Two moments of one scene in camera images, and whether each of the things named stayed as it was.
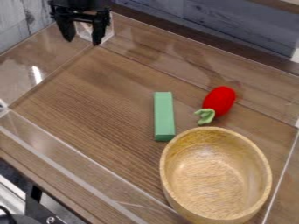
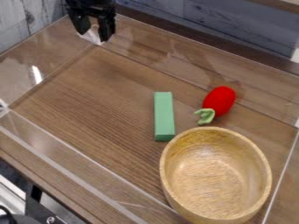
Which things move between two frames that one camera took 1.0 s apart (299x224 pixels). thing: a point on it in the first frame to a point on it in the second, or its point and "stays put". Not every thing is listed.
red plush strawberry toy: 219,101 stays put
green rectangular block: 163,116 stays put
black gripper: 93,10 to 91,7
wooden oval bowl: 215,174 stays put
